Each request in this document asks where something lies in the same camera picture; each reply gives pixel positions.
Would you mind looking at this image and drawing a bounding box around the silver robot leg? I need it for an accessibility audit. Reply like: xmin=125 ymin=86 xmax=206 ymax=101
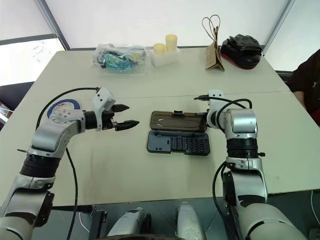
xmin=175 ymin=201 xmax=208 ymax=240
xmin=109 ymin=206 xmax=153 ymax=238

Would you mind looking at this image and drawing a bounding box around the black screwdriver handle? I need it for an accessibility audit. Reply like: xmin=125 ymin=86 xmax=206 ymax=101
xmin=149 ymin=130 xmax=176 ymax=139

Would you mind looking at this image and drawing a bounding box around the tall yellow cylinder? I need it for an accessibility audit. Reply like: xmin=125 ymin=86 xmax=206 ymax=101
xmin=164 ymin=33 xmax=179 ymax=54

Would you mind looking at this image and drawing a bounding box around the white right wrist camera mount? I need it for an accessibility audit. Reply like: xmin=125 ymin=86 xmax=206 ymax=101
xmin=207 ymin=89 xmax=225 ymax=109

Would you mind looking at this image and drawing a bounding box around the clear plastic bag with parts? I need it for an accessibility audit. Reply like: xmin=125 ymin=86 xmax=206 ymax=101
xmin=90 ymin=42 xmax=149 ymax=76

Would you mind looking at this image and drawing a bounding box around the black and red pouch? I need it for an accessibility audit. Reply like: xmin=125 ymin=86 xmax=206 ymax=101
xmin=219 ymin=33 xmax=264 ymax=71

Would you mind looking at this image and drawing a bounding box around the person in black shirt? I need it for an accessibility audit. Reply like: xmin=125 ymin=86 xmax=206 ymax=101
xmin=285 ymin=48 xmax=320 ymax=126

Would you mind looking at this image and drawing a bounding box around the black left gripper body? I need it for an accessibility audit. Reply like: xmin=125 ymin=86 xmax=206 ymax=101
xmin=101 ymin=105 xmax=119 ymax=132

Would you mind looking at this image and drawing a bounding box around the black screwdriver bit case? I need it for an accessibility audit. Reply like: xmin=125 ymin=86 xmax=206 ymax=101
xmin=146 ymin=110 xmax=210 ymax=157

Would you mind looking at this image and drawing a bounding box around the thin white cable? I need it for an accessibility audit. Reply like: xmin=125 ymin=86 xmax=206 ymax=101
xmin=78 ymin=211 xmax=94 ymax=235
xmin=310 ymin=189 xmax=320 ymax=216

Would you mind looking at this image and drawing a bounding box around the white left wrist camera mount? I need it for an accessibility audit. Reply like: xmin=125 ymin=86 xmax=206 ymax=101
xmin=91 ymin=86 xmax=116 ymax=131

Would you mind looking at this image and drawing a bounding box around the brown paper bag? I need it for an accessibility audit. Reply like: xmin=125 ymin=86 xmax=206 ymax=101
xmin=201 ymin=15 xmax=226 ymax=72

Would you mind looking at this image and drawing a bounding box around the blue tape roll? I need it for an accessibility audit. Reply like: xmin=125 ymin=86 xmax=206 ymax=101
xmin=47 ymin=98 xmax=82 ymax=119

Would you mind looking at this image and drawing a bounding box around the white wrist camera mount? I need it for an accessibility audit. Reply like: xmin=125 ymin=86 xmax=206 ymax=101
xmin=91 ymin=86 xmax=116 ymax=131
xmin=207 ymin=89 xmax=225 ymax=109

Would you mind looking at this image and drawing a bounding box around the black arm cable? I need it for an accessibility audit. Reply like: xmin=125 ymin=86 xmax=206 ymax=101
xmin=194 ymin=94 xmax=253 ymax=240
xmin=36 ymin=86 xmax=101 ymax=240

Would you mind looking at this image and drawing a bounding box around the short yellow cylinder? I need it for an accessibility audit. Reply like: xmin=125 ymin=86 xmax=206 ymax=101
xmin=152 ymin=43 xmax=166 ymax=57

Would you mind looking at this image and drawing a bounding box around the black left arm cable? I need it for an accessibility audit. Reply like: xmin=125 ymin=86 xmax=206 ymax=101
xmin=36 ymin=86 xmax=101 ymax=240

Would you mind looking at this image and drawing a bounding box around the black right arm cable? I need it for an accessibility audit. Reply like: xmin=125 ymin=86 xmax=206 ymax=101
xmin=194 ymin=94 xmax=253 ymax=240

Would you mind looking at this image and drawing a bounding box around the black bracket under table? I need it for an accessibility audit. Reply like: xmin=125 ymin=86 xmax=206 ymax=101
xmin=90 ymin=209 xmax=109 ymax=240

